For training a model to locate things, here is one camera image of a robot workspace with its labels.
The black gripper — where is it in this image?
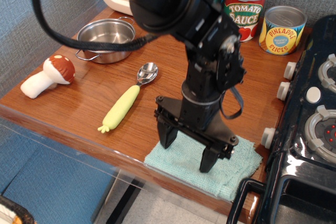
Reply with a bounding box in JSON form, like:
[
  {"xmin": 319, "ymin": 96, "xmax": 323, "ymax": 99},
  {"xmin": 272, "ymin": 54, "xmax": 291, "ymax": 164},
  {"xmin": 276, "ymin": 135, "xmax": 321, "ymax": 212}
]
[{"xmin": 155, "ymin": 96, "xmax": 238, "ymax": 173}]

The light blue cloth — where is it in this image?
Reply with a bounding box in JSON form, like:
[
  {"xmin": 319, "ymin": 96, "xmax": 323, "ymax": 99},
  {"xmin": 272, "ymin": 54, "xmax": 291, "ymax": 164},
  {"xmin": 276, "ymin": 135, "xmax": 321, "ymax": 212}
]
[{"xmin": 144, "ymin": 132, "xmax": 262, "ymax": 201}]

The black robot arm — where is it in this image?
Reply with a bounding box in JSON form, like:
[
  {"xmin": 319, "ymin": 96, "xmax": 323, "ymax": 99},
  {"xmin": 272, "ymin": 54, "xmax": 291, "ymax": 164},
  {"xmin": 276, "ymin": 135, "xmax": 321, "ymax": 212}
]
[{"xmin": 129, "ymin": 0, "xmax": 246, "ymax": 173}]

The white stove knob front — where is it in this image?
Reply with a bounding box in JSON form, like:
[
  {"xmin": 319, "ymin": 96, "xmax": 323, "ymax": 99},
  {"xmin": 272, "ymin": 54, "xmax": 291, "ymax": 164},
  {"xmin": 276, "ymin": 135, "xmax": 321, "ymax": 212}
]
[{"xmin": 261, "ymin": 127, "xmax": 276, "ymax": 149}]

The white stove knob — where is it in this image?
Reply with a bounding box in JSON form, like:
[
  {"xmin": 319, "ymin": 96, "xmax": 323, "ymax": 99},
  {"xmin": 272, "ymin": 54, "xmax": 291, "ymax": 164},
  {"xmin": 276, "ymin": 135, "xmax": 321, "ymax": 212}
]
[
  {"xmin": 283, "ymin": 62, "xmax": 297, "ymax": 80},
  {"xmin": 261, "ymin": 127, "xmax": 276, "ymax": 149},
  {"xmin": 277, "ymin": 82, "xmax": 290, "ymax": 101}
]

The white stove knob middle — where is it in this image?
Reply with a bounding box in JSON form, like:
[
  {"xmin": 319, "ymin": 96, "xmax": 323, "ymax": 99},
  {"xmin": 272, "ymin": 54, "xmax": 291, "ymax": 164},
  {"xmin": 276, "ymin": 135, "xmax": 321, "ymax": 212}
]
[{"xmin": 277, "ymin": 82, "xmax": 290, "ymax": 101}]

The black toy stove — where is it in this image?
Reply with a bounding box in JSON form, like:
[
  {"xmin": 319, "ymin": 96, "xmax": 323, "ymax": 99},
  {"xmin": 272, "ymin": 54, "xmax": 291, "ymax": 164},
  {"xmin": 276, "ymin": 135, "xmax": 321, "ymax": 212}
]
[{"xmin": 227, "ymin": 15, "xmax": 335, "ymax": 223}]

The white stove knob rear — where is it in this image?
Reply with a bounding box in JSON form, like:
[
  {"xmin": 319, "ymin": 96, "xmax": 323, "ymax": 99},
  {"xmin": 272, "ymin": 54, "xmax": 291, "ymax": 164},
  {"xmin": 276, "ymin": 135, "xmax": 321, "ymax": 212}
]
[{"xmin": 283, "ymin": 62, "xmax": 297, "ymax": 80}]

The small steel pot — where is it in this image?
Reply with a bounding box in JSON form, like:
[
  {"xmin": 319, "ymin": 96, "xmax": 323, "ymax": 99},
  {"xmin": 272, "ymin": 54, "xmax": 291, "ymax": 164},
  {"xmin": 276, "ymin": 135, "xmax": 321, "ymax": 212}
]
[{"xmin": 75, "ymin": 17, "xmax": 136, "ymax": 64}]

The plush mushroom toy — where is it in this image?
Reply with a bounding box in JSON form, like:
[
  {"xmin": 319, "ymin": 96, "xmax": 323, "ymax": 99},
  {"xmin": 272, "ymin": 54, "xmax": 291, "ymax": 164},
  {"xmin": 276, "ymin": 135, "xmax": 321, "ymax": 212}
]
[{"xmin": 20, "ymin": 55, "xmax": 76, "ymax": 99}]

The pineapple slices can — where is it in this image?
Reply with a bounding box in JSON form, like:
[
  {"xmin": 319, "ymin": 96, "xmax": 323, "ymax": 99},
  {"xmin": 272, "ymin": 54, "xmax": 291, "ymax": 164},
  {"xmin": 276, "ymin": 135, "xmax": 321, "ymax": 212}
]
[{"xmin": 259, "ymin": 6, "xmax": 307, "ymax": 56}]

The tomato sauce can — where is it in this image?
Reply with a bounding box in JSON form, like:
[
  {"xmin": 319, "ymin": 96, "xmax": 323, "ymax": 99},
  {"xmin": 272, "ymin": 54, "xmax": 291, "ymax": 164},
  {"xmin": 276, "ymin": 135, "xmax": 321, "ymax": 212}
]
[{"xmin": 224, "ymin": 0, "xmax": 265, "ymax": 42}]

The black tray corner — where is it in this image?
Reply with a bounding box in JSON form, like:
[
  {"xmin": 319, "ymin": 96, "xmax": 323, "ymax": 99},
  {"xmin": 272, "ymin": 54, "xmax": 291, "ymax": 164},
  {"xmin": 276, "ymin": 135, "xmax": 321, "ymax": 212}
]
[{"xmin": 1, "ymin": 196, "xmax": 36, "ymax": 224}]

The spoon with yellow-green handle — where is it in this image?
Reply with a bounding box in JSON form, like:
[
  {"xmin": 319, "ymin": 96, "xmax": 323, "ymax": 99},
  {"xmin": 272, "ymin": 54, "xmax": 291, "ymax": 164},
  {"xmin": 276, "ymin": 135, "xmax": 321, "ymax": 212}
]
[{"xmin": 97, "ymin": 62, "xmax": 158, "ymax": 133}]

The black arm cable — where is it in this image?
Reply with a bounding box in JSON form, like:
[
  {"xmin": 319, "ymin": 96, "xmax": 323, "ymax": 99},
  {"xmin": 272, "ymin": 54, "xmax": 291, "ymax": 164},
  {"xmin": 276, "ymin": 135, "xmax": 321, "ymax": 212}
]
[{"xmin": 29, "ymin": 0, "xmax": 158, "ymax": 52}]

